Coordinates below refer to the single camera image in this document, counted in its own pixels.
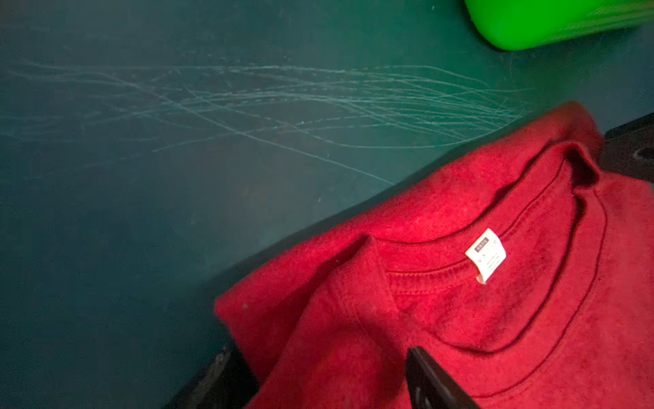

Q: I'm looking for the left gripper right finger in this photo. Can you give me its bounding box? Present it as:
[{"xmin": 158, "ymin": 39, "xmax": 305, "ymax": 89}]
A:
[{"xmin": 405, "ymin": 347, "xmax": 480, "ymax": 409}]

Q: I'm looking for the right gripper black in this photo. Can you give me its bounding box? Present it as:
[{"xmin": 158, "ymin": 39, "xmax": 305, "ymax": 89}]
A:
[{"xmin": 599, "ymin": 113, "xmax": 653, "ymax": 183}]

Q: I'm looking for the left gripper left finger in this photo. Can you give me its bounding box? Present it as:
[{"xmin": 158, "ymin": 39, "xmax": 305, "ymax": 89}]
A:
[{"xmin": 163, "ymin": 344, "xmax": 259, "ymax": 408}]

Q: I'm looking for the dark red t-shirt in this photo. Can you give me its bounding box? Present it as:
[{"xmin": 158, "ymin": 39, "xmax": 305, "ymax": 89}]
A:
[{"xmin": 215, "ymin": 103, "xmax": 653, "ymax": 408}]

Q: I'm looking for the green plastic basket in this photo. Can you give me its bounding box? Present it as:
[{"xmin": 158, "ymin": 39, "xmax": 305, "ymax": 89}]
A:
[{"xmin": 464, "ymin": 0, "xmax": 653, "ymax": 51}]

